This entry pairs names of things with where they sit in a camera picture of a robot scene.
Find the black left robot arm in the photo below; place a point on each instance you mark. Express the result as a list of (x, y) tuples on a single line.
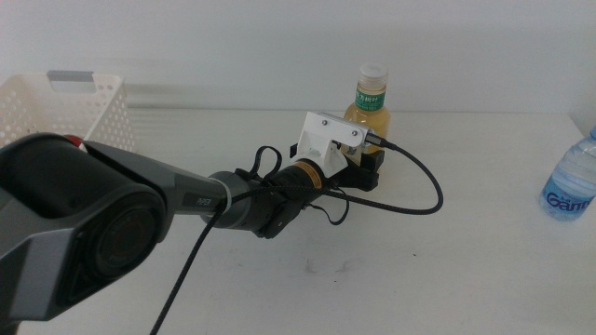
[(70, 209)]

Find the white perforated plastic basket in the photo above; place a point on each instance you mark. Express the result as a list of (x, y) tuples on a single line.
[(107, 107)]

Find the yellow tea bottle white cap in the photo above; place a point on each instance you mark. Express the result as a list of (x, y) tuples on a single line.
[(372, 88)]

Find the silver wrist camera white mount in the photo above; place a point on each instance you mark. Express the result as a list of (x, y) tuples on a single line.
[(326, 130)]

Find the clear water bottle blue label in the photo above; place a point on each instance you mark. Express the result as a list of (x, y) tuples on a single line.
[(572, 181)]

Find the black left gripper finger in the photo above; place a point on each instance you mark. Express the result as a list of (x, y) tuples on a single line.
[(378, 160), (294, 151)]

